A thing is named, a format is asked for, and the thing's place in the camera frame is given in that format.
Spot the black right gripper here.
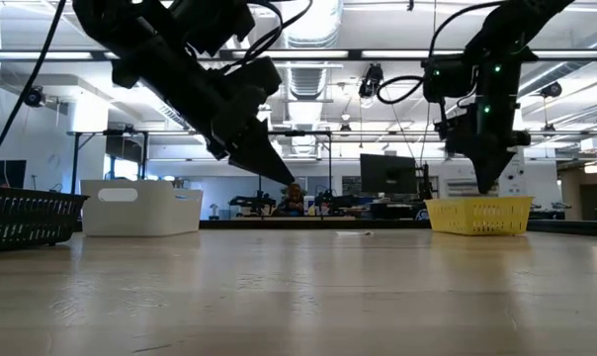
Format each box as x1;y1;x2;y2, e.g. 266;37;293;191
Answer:
434;98;533;195

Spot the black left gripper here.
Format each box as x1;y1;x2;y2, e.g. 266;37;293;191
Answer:
111;33;297;187

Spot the white pillar with posters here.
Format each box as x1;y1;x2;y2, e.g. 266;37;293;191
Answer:
495;134;528;198

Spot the yellow plastic basket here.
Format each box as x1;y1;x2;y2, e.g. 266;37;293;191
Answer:
423;195;535;236

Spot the person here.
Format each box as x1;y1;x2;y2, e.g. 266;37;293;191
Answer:
280;182;307;217

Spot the black monitor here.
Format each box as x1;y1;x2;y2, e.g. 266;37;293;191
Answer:
0;158;28;189
359;153;419;200

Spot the LED light bar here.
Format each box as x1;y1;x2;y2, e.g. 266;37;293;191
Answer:
361;48;597;60
0;50;95;61
230;48;350;60

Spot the white plastic bin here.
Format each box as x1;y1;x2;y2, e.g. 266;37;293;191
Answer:
79;178;205;238

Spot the black plastic basket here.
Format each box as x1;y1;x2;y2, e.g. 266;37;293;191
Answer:
0;185;90;254

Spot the silver ventilation duct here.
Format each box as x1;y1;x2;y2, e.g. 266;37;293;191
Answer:
275;0;345;103

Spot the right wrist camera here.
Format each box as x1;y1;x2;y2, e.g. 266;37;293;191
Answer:
422;53;477;104

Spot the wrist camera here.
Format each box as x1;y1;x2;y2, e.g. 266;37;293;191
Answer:
169;0;256;56
422;53;477;104

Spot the black ceiling camera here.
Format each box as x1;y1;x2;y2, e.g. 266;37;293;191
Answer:
357;62;384;100
539;80;563;99
22;85;46;109

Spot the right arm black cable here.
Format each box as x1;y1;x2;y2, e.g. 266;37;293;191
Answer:
376;0;507;106

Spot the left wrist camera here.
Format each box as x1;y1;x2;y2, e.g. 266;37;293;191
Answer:
169;0;256;56

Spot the black background rig frame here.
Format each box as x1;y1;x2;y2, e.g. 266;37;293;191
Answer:
65;128;597;195

